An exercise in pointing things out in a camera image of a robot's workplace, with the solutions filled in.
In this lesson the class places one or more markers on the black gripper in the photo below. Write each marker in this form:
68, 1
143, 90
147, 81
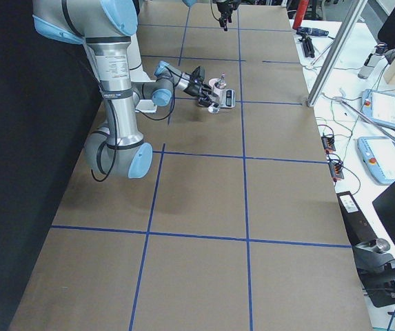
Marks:
193, 89
223, 12

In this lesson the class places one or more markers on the pink plastic cup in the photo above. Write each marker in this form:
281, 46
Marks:
216, 86

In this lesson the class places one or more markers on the clear glass sauce bottle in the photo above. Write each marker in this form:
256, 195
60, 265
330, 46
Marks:
214, 108

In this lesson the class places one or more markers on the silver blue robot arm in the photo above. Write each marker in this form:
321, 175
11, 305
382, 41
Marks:
107, 31

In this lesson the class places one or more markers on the grey digital kitchen scale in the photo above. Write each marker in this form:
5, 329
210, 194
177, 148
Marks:
227, 99

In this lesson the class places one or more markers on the blue folded umbrella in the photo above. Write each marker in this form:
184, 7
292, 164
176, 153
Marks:
315, 32

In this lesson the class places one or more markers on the black folded tripod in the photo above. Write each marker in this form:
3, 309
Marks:
307, 46

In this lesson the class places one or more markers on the pink striped reacher pole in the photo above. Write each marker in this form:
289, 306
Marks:
320, 54

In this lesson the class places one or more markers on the orange black connector block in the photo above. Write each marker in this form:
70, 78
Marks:
328, 144

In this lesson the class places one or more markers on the metal reacher pole green tip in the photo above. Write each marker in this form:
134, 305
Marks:
366, 119

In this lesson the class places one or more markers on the far blue teach pendant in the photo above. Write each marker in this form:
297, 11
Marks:
379, 107

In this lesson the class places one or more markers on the blue teach pendant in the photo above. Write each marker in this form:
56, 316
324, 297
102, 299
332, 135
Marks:
378, 154
379, 107

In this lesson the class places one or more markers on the near blue teach pendant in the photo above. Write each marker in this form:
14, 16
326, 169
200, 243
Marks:
378, 154

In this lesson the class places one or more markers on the black power adapter box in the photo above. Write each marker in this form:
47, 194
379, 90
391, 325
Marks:
356, 224

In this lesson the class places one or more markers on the black monitor stand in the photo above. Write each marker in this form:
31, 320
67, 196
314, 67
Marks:
376, 270

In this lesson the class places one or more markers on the aluminium frame post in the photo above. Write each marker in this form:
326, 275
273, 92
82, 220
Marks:
337, 46

